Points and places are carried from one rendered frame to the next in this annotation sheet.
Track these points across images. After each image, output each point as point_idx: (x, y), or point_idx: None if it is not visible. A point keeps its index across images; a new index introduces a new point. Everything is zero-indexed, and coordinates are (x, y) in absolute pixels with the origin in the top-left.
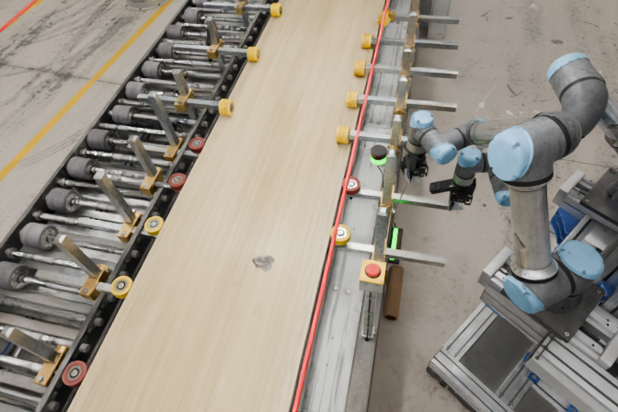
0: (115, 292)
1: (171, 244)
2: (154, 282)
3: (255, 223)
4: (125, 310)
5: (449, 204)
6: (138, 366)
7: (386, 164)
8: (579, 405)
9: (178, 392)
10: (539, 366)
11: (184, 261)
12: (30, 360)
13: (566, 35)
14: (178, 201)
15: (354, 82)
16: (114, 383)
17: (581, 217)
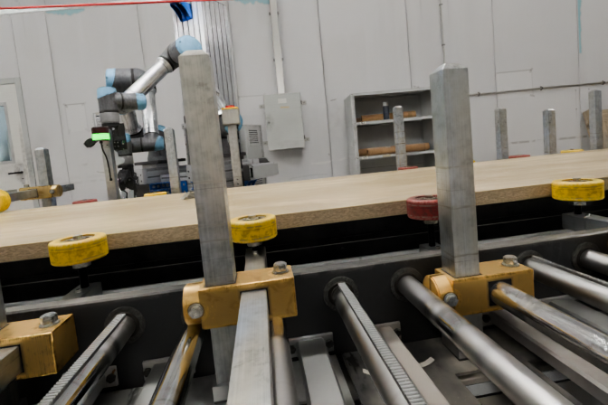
0: (270, 215)
1: (147, 222)
2: (235, 211)
3: (123, 208)
4: (297, 210)
5: (132, 193)
6: (361, 193)
7: (109, 140)
8: (270, 170)
9: (359, 184)
10: (256, 167)
11: (189, 211)
12: (530, 315)
13: None
14: (15, 242)
15: None
16: (397, 192)
17: (159, 179)
